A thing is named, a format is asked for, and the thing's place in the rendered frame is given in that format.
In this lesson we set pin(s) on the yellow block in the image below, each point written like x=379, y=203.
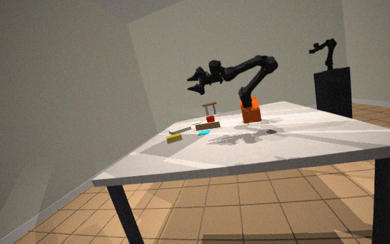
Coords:
x=173, y=137

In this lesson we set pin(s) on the tan wooden flat bar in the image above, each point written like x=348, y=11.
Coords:
x=207, y=125

